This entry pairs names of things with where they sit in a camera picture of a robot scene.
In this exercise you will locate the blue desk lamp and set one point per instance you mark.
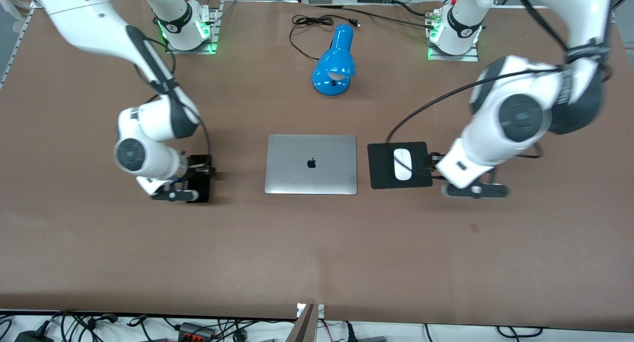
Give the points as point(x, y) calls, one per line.
point(337, 60)

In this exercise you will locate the grey connector block orange plugs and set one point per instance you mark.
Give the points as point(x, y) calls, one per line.
point(195, 331)

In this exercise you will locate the black mouse pad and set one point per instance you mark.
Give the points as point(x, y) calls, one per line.
point(381, 176)

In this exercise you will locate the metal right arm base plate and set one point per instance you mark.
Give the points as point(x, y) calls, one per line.
point(208, 42)

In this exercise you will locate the grey camera stand pole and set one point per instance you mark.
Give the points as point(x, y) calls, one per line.
point(303, 329)

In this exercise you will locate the small metal clamp bracket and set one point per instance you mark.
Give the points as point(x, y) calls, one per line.
point(321, 310)

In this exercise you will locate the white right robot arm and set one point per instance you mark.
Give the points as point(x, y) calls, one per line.
point(89, 25)

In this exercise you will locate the aluminium frame rail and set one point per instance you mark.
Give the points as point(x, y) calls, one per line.
point(17, 42)

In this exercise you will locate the white computer mouse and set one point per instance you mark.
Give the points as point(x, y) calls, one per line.
point(402, 166)

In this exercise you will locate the black power adapter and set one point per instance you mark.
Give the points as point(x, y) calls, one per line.
point(32, 336)

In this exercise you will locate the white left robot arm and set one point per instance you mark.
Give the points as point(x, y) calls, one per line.
point(520, 117)

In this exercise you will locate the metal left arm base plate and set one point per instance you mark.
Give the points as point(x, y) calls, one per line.
point(470, 56)

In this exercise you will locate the silver closed laptop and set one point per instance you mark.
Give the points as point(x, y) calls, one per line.
point(297, 173)

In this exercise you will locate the black smartphone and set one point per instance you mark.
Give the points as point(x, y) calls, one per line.
point(203, 191)

